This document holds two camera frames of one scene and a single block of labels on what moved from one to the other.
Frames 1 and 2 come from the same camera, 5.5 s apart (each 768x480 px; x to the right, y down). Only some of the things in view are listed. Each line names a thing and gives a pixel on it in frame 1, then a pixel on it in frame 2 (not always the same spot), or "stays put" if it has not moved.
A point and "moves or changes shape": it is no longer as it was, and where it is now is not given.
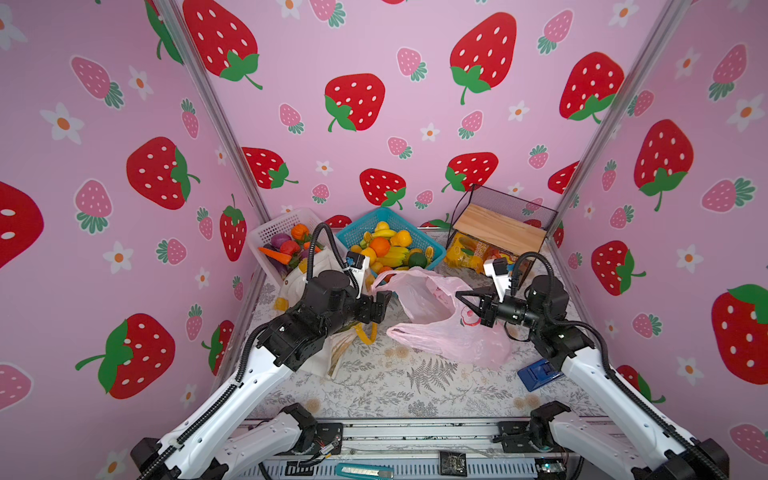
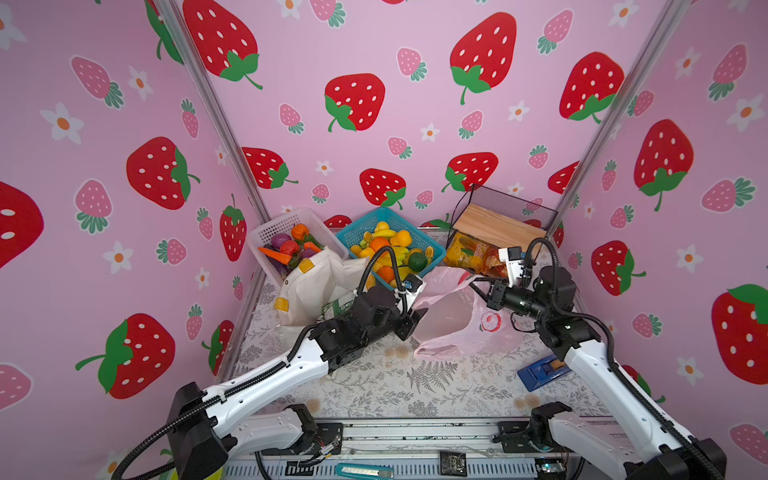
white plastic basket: [283, 225] stays put
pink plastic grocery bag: [428, 313] moves or changes shape
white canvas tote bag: [326, 262] moves or changes shape
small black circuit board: [453, 463] stays put
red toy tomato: [290, 247] stays put
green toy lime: [417, 259] stays put
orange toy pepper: [300, 231] stays put
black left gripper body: [359, 311] to [403, 328]
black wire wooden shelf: [503, 220] stays put
